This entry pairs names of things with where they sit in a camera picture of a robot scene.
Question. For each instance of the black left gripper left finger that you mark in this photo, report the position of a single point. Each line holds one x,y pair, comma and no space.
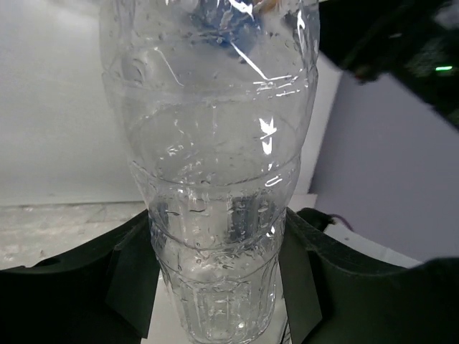
102,291

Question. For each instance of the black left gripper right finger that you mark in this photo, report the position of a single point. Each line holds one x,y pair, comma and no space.
335,294

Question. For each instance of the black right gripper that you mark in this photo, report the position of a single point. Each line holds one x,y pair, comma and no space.
416,42

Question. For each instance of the clear bottle blue-white cap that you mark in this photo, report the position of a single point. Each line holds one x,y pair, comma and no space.
214,100

